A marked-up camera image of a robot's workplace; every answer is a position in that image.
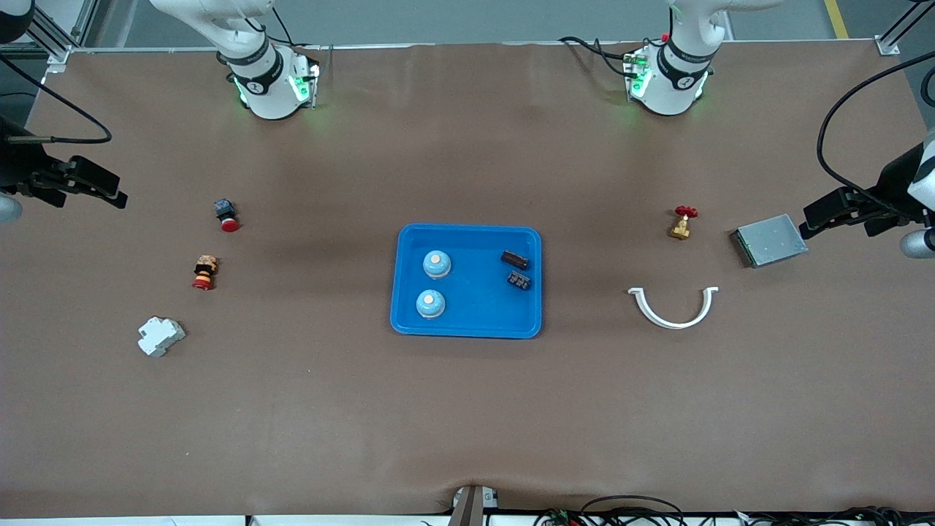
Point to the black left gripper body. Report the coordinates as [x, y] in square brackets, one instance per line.
[895, 183]

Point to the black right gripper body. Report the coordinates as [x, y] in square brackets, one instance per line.
[18, 164]

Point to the black printed capacitor block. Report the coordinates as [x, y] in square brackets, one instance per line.
[519, 280]

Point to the brown capacitor block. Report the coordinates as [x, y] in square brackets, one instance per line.
[515, 259]

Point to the light blue call bell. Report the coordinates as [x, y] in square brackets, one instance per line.
[437, 264]
[430, 304]

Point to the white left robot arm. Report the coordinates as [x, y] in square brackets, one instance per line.
[672, 80]

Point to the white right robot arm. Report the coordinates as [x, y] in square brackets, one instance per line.
[263, 80]

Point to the grey metal box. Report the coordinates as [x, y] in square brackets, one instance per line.
[771, 239]

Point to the red emergency stop button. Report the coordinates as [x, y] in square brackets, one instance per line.
[227, 216]

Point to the white circuit breaker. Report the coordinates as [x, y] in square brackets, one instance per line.
[161, 336]

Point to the white curved pipe clamp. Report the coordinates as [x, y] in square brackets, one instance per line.
[673, 324]

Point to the blue plastic tray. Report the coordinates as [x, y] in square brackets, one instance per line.
[475, 296]

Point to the brown table cover mat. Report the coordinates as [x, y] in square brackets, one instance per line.
[467, 409]

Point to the aluminium frame profile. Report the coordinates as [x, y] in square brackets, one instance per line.
[58, 55]
[887, 45]

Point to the red yellow push button switch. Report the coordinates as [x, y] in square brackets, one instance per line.
[205, 272]

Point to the grey camera post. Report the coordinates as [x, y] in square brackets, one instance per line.
[467, 505]

